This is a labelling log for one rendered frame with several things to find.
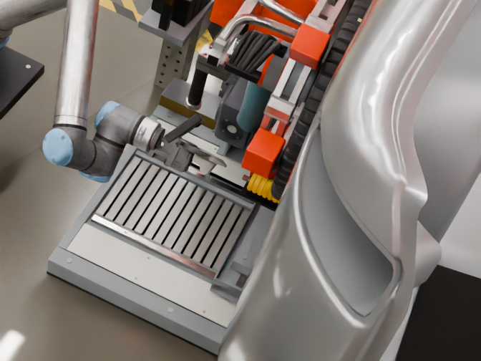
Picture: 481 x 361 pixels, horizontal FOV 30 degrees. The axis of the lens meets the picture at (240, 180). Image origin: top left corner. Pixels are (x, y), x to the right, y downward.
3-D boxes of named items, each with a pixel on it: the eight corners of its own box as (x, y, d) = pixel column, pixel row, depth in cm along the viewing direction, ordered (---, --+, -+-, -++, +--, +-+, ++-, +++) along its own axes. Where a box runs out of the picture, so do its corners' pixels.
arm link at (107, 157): (65, 167, 248) (83, 127, 247) (94, 175, 258) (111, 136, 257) (86, 180, 243) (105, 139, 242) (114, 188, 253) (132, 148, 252)
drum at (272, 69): (298, 116, 244) (313, 79, 234) (228, 84, 246) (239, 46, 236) (315, 85, 254) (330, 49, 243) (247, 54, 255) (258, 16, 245)
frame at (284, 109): (254, 210, 247) (308, 69, 205) (232, 200, 247) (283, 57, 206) (317, 92, 282) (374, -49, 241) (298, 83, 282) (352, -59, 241)
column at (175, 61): (177, 94, 349) (196, 12, 317) (153, 84, 350) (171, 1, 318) (187, 79, 355) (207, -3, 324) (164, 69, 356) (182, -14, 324)
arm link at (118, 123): (97, 130, 256) (112, 98, 255) (136, 148, 254) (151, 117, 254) (88, 130, 246) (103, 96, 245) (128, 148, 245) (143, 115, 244)
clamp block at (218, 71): (225, 82, 229) (230, 67, 225) (194, 68, 230) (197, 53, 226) (233, 71, 232) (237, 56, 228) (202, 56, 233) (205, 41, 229)
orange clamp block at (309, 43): (317, 71, 216) (318, 61, 208) (287, 57, 217) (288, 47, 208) (329, 45, 217) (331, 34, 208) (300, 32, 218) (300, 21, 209)
